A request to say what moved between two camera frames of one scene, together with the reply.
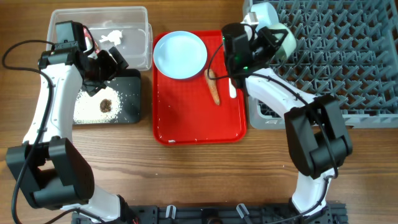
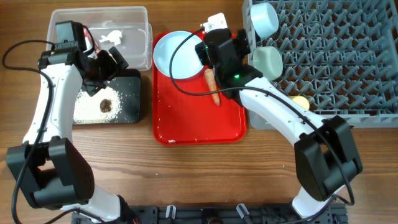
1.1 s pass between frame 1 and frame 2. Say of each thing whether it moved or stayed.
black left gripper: stayed
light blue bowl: stayed
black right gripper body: moved
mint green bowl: moved
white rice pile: stayed
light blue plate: stayed
